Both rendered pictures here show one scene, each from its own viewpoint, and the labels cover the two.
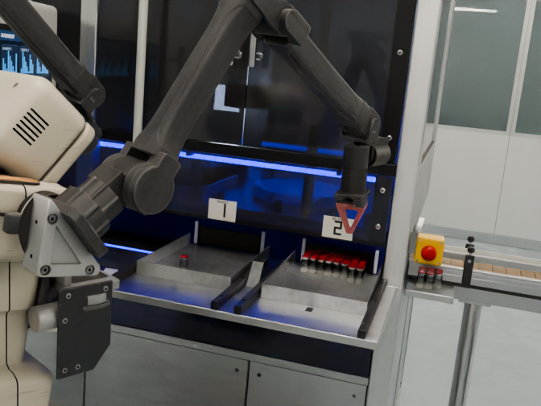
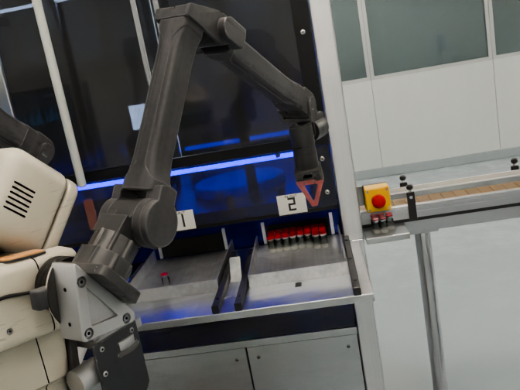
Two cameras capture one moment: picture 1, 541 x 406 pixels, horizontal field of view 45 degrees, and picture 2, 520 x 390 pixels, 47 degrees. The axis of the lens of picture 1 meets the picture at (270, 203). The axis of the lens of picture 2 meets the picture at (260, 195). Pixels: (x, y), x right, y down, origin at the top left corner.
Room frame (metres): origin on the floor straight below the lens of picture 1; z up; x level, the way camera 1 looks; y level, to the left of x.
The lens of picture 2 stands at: (0.06, 0.16, 1.46)
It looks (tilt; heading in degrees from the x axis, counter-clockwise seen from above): 13 degrees down; 351
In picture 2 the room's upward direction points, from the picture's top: 10 degrees counter-clockwise
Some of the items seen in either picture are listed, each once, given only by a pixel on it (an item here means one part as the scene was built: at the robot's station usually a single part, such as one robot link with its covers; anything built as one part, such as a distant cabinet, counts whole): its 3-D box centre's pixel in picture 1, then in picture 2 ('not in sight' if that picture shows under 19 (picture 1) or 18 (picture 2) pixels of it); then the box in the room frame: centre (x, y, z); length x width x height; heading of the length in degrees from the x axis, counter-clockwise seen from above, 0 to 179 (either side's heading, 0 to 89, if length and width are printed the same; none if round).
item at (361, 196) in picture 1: (353, 183); (306, 159); (1.46, -0.18, 1.19); 0.10 x 0.07 x 0.07; 164
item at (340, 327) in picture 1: (257, 285); (238, 278); (1.64, 0.02, 0.87); 0.70 x 0.48 x 0.02; 74
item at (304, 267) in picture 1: (332, 267); (297, 241); (1.74, -0.19, 0.90); 0.18 x 0.02 x 0.05; 75
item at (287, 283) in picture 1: (326, 279); (298, 253); (1.66, -0.17, 0.90); 0.34 x 0.26 x 0.04; 165
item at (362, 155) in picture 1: (357, 156); (302, 135); (1.46, -0.19, 1.26); 0.07 x 0.06 x 0.07; 138
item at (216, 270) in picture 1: (207, 258); (183, 268); (1.75, 0.16, 0.90); 0.34 x 0.26 x 0.04; 164
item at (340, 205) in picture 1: (352, 212); (311, 186); (1.47, -0.19, 1.12); 0.07 x 0.07 x 0.09; 74
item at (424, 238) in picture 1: (430, 248); (376, 196); (1.71, -0.44, 0.99); 0.08 x 0.07 x 0.07; 164
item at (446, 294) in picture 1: (430, 288); (384, 231); (1.74, -0.46, 0.87); 0.14 x 0.13 x 0.02; 164
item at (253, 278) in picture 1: (248, 279); (233, 275); (1.56, 0.04, 0.91); 0.14 x 0.03 x 0.06; 163
